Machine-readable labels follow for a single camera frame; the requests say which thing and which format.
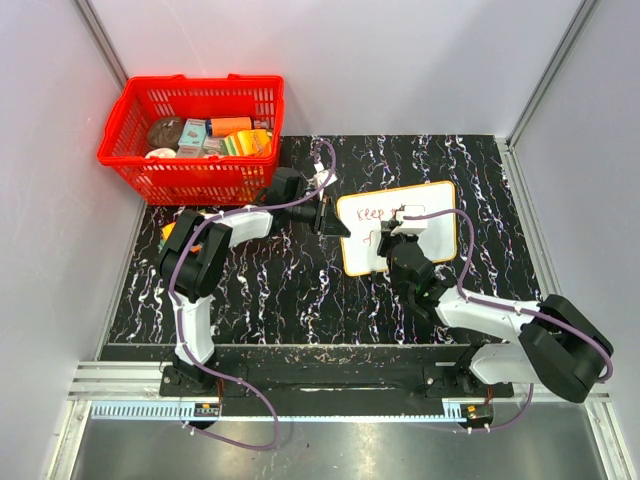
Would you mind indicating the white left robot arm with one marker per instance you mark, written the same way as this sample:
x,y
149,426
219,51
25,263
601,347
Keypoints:
x,y
192,260

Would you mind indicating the orange yellow box in basket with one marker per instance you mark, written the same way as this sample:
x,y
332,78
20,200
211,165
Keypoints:
x,y
249,143

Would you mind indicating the brown round packet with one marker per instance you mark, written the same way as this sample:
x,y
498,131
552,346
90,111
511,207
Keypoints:
x,y
165,132

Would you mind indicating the light blue small box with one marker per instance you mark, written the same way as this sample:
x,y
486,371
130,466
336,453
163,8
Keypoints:
x,y
193,134

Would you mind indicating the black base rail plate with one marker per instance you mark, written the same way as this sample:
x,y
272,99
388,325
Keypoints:
x,y
433,371

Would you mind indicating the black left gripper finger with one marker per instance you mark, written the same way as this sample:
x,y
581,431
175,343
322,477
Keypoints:
x,y
333,220
337,234

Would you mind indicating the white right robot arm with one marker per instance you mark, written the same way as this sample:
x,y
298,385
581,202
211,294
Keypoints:
x,y
549,343

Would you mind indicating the orange cylindrical can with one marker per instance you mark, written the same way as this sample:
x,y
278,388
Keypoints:
x,y
224,126

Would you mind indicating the orange green snack box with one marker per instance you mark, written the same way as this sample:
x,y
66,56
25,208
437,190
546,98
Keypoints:
x,y
167,235

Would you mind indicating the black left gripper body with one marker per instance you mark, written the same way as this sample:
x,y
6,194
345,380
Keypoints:
x,y
320,212

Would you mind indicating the red plastic shopping basket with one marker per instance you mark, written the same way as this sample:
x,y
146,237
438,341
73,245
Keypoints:
x,y
227,180

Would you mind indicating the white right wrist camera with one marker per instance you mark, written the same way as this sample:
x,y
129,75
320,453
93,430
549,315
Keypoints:
x,y
410,219

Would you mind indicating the yellow-framed whiteboard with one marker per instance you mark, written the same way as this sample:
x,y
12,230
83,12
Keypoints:
x,y
363,214

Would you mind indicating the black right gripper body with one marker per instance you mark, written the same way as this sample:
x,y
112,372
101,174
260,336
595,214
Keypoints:
x,y
396,238

